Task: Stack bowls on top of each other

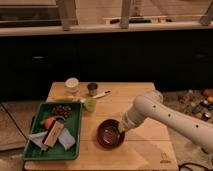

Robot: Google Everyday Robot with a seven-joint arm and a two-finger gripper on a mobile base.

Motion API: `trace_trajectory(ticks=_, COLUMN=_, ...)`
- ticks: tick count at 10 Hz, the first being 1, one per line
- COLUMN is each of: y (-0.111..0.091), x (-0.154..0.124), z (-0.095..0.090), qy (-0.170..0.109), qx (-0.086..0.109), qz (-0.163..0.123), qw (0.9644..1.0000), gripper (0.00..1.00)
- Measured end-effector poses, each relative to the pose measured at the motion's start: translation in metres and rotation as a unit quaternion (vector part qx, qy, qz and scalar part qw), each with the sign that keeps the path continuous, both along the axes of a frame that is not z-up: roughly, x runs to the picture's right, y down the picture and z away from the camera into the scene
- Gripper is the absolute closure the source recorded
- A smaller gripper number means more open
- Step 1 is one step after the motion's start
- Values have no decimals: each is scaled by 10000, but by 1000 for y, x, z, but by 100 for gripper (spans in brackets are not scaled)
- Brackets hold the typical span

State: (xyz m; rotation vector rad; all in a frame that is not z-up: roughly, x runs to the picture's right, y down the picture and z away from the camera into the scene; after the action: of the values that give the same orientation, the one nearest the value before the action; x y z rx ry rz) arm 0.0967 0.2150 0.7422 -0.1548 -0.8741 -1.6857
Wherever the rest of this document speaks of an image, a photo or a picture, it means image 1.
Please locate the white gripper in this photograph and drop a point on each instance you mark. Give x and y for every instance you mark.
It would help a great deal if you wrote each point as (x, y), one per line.
(125, 124)

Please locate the dark brown bowl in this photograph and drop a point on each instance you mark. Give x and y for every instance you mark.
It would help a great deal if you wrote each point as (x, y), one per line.
(108, 135)

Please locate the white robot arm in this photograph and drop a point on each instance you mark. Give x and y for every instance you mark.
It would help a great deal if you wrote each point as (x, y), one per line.
(150, 105)

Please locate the white marker pen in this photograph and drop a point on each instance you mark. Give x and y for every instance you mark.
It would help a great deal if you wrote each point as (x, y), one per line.
(100, 95)

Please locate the green cup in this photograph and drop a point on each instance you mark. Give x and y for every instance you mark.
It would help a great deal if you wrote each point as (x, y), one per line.
(90, 104)

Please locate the dark metal cup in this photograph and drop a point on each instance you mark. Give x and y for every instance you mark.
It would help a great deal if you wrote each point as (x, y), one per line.
(92, 88)

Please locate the bunch of dark grapes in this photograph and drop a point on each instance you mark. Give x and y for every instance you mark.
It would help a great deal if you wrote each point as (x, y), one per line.
(61, 110)

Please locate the white cup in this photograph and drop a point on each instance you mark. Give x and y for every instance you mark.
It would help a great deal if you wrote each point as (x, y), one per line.
(72, 85)

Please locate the wooden block eraser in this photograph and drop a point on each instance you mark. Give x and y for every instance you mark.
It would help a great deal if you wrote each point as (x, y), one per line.
(53, 133)

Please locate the orange fruit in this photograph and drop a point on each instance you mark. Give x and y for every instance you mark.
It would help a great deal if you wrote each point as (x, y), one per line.
(48, 122)

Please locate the grey cloth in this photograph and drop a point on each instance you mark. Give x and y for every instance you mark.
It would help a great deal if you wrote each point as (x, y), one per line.
(37, 140)

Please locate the green plastic tray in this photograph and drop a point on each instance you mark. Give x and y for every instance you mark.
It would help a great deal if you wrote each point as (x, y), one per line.
(73, 123)

